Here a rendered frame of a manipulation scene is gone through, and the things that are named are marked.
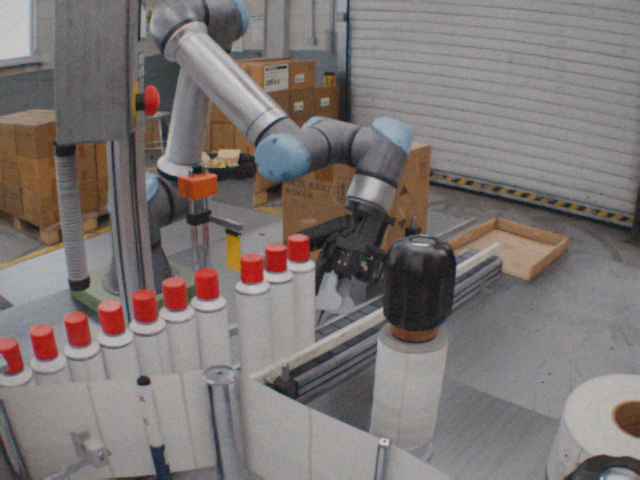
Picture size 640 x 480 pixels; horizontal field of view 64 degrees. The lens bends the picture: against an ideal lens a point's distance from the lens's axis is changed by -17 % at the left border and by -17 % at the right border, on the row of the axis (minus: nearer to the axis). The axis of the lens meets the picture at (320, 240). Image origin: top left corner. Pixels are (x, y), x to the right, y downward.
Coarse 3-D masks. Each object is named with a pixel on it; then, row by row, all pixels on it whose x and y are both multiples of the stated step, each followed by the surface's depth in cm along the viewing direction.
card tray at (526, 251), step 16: (496, 224) 176; (512, 224) 172; (448, 240) 155; (464, 240) 162; (480, 240) 166; (496, 240) 166; (512, 240) 167; (528, 240) 167; (544, 240) 165; (560, 240) 161; (512, 256) 155; (528, 256) 155; (544, 256) 145; (512, 272) 144; (528, 272) 144
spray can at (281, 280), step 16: (272, 256) 88; (272, 272) 89; (288, 272) 90; (272, 288) 89; (288, 288) 90; (272, 304) 90; (288, 304) 90; (272, 320) 91; (288, 320) 91; (272, 336) 92; (288, 336) 92; (288, 352) 93
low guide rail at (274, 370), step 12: (480, 252) 135; (492, 252) 138; (468, 264) 129; (456, 276) 126; (360, 324) 103; (372, 324) 106; (336, 336) 99; (348, 336) 101; (312, 348) 95; (324, 348) 97; (288, 360) 91; (300, 360) 93; (264, 372) 88; (276, 372) 90
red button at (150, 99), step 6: (150, 90) 66; (156, 90) 66; (138, 96) 66; (144, 96) 66; (150, 96) 65; (156, 96) 66; (138, 102) 66; (144, 102) 66; (150, 102) 65; (156, 102) 66; (138, 108) 66; (144, 108) 67; (150, 108) 66; (156, 108) 67; (150, 114) 67
